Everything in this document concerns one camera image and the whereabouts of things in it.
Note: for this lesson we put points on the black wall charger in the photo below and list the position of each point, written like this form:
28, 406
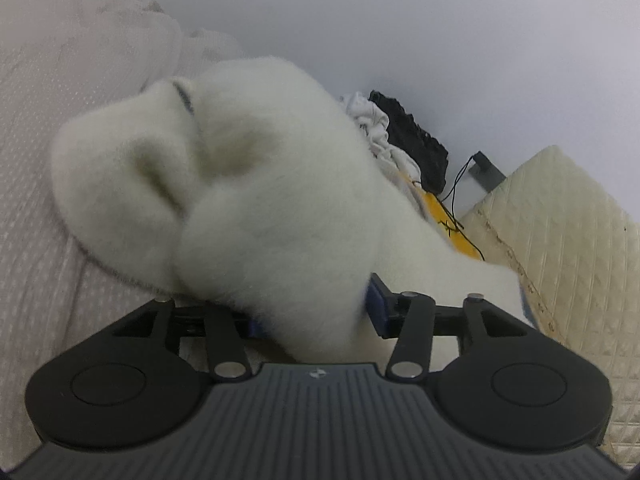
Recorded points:
485, 173

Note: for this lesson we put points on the grey bed sheet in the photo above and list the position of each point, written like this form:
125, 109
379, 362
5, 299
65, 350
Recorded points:
59, 60

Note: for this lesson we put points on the black clothes pile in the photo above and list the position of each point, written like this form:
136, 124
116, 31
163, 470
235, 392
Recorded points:
405, 133

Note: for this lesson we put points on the cream quilted mattress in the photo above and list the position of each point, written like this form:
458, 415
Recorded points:
576, 252

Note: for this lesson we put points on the white clothes pile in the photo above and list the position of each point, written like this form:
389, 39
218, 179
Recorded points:
373, 124

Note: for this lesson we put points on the cream striped fleece sweater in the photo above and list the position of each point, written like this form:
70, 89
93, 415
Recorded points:
251, 187

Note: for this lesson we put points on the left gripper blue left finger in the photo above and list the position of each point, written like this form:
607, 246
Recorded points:
226, 334

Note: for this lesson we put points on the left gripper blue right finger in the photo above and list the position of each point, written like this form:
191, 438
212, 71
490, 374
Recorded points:
409, 319

